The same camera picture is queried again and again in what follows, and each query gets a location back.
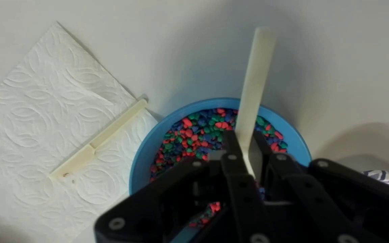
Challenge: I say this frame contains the blue plastic bowl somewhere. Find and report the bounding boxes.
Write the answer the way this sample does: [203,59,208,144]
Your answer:
[129,95,314,243]

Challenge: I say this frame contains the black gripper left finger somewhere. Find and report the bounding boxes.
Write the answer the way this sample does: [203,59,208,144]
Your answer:
[94,130,268,243]

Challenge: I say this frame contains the colourful beads in bowl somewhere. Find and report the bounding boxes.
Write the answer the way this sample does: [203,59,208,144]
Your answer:
[150,107,288,228]

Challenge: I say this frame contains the white paper napkin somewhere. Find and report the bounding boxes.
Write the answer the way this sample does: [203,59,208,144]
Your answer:
[0,22,157,243]

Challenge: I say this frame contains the cream plastic knife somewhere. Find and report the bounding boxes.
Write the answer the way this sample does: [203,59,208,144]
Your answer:
[50,98,149,179]

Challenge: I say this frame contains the cream plastic spoon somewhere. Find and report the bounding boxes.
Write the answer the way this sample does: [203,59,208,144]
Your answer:
[235,26,277,175]

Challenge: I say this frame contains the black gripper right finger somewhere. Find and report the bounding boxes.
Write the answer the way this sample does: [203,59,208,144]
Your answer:
[254,133,389,243]

